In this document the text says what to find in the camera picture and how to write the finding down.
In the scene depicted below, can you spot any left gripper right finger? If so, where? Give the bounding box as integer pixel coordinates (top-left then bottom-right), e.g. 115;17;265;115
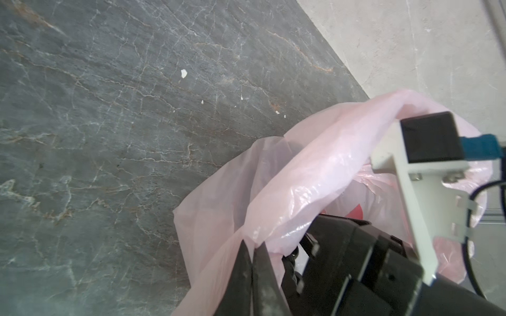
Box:
252;243;291;316

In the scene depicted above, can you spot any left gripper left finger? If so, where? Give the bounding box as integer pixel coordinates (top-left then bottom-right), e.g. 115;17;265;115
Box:
214;241;252;316

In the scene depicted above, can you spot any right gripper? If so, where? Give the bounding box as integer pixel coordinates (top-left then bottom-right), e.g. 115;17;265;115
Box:
281;215;505;315

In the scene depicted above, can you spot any pink plastic bag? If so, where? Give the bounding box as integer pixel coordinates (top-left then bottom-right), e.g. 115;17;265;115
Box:
174;90;494;315

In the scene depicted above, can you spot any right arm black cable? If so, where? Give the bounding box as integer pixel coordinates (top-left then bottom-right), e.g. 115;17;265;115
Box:
461;157;506;299

